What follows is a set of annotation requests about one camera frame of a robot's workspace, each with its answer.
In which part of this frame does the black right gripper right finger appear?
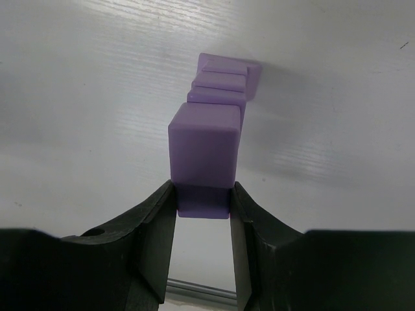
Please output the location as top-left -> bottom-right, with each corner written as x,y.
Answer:
230,183 -> 414,310

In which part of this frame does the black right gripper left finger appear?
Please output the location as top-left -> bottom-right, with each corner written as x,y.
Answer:
1,181 -> 176,310

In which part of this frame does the aluminium rail front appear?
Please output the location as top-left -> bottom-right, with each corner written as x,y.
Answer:
166,278 -> 237,305

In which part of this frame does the purple wood block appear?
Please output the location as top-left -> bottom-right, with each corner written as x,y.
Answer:
192,71 -> 246,93
168,102 -> 241,219
187,87 -> 247,106
196,53 -> 263,100

